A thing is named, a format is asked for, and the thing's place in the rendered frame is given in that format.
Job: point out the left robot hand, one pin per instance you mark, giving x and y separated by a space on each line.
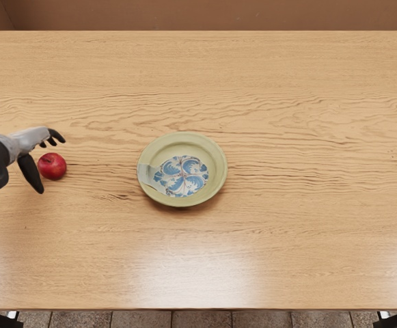
24 141

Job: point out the green plate with blue pattern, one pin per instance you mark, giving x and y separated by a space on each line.
182 169

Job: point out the red apple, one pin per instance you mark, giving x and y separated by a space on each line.
52 166

